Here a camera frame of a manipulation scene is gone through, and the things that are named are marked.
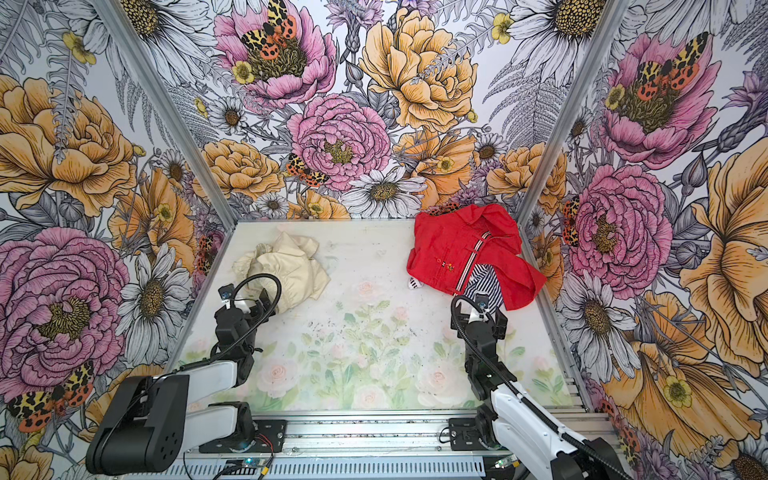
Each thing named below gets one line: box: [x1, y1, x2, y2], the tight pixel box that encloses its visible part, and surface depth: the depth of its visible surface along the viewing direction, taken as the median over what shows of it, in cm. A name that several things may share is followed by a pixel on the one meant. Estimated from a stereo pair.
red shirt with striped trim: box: [407, 203, 547, 311], surface depth 107 cm
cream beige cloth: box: [232, 232, 331, 314], surface depth 101 cm
